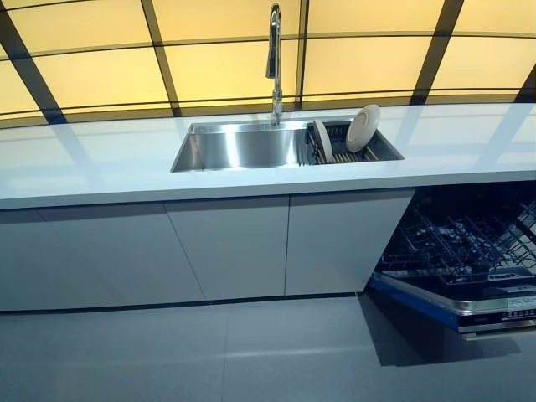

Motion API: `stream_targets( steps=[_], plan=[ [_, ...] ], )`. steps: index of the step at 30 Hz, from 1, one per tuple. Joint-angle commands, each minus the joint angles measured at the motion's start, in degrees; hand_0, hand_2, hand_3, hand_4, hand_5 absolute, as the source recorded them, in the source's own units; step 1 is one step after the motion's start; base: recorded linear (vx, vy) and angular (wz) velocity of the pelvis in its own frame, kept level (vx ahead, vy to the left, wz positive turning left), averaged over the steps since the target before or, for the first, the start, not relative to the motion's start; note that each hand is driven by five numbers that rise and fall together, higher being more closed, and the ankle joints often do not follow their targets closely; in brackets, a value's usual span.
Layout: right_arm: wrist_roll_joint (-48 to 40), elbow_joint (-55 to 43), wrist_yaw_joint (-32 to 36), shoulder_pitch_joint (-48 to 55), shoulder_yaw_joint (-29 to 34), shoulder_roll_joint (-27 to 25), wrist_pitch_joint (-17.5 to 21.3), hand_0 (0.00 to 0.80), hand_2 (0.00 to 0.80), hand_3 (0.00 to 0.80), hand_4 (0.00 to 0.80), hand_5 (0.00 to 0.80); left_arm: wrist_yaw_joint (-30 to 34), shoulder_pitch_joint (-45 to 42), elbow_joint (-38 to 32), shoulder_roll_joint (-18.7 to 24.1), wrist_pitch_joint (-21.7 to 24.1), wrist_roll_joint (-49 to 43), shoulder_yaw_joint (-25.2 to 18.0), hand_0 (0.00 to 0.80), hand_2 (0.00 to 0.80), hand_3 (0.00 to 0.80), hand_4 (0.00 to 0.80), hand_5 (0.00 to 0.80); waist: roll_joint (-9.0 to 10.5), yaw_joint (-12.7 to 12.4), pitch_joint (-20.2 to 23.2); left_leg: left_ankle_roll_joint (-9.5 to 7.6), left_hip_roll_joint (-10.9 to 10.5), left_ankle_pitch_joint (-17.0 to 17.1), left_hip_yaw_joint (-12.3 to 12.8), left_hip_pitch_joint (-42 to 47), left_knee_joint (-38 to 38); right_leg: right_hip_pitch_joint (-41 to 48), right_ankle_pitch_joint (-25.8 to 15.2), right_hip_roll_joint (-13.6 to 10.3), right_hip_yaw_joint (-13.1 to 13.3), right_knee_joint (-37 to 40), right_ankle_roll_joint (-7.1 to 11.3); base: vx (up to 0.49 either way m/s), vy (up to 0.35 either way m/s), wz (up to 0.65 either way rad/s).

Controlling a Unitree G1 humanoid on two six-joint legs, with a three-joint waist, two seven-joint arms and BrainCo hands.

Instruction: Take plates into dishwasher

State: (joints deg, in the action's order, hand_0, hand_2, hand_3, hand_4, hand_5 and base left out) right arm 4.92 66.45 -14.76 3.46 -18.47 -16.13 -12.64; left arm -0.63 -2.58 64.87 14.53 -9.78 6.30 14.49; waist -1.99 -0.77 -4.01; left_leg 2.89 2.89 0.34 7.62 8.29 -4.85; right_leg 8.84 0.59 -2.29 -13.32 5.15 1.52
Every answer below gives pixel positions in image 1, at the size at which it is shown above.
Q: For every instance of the cream ceramic plate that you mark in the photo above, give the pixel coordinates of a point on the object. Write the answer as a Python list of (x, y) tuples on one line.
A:
[(362, 127), (324, 140)]

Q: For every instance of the white cabinet door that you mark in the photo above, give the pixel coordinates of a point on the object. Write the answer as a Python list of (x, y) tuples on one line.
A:
[(84, 259), (234, 247), (335, 243)]

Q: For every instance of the stainless steel sink basin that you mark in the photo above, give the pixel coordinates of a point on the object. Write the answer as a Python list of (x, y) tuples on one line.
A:
[(234, 144)]

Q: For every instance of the black dish drying rack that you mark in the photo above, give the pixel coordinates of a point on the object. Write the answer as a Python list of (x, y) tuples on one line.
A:
[(337, 138)]

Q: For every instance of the chrome gooseneck kitchen faucet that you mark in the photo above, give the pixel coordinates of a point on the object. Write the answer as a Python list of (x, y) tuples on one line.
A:
[(276, 92)]

